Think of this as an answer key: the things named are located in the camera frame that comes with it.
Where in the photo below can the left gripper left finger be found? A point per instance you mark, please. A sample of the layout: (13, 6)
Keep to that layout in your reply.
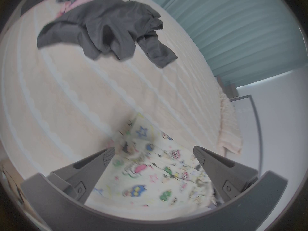
(89, 174)

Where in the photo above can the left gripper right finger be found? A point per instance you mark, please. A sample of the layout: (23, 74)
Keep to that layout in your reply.
(226, 177)

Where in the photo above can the white printed pyjama top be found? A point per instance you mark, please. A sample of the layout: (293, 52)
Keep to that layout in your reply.
(149, 177)

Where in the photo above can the bed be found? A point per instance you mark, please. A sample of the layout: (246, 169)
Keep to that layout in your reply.
(84, 92)

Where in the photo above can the pale pink striped pillow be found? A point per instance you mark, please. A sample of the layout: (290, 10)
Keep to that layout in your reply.
(231, 129)

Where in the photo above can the grey bedside table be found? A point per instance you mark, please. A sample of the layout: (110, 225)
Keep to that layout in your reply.
(227, 86)

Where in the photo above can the black garment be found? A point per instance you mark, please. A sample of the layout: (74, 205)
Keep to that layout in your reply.
(108, 25)

